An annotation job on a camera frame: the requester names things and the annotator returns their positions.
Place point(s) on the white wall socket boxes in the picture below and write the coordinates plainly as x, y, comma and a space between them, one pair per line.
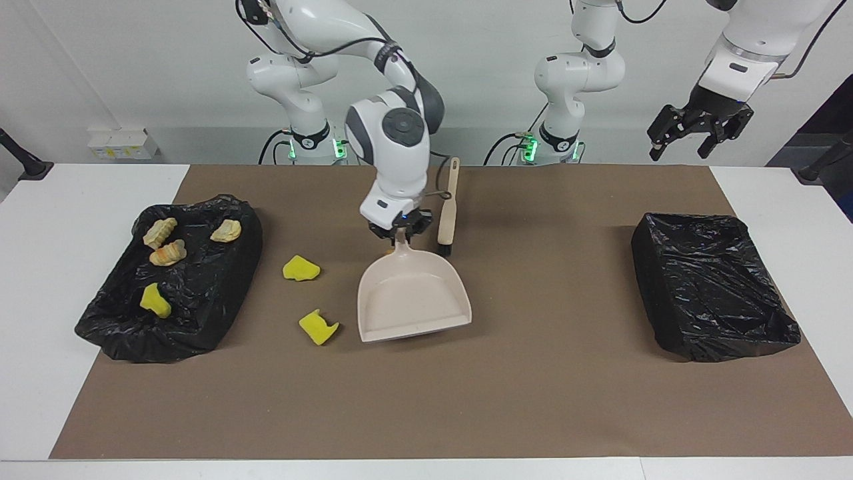
120, 143

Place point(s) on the brown paper table mat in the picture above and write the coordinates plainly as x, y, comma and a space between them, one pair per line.
533, 400

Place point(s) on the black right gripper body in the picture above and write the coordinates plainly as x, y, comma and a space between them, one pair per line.
403, 222

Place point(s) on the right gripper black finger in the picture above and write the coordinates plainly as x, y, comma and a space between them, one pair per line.
381, 232
420, 226

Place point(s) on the crumpled black bag bin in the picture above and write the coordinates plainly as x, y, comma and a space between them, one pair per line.
200, 300

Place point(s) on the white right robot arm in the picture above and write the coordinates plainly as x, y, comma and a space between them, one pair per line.
393, 153

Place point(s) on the beige brush with black bristles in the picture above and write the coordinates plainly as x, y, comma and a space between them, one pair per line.
448, 213

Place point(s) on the notched yellow sponge piece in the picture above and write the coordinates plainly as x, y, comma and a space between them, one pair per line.
316, 328

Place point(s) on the orange striped bread slice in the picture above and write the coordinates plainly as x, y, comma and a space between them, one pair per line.
168, 254

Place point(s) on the yellow and green sponge piece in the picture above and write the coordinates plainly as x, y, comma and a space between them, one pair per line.
156, 301

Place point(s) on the beige plastic dustpan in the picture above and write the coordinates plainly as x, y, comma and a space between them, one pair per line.
413, 300

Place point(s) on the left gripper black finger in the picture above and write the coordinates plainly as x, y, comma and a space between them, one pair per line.
670, 123
733, 123

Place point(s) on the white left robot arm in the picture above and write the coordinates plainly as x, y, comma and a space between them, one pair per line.
580, 73

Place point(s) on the ribbed rectangular bread piece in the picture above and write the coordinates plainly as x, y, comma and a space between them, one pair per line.
160, 232

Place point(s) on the rounded yellow sponge piece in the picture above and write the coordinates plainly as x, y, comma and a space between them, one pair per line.
301, 268

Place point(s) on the dark background partition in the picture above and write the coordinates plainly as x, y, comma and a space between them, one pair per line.
833, 120

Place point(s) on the boxy black bag bin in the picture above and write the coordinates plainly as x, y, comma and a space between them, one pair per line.
706, 286

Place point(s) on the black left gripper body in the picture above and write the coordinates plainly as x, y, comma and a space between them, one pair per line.
713, 103

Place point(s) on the black clamp stand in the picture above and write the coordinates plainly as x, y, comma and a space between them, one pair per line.
810, 174
33, 170

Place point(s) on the small pale bread chunk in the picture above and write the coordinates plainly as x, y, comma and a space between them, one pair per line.
226, 231

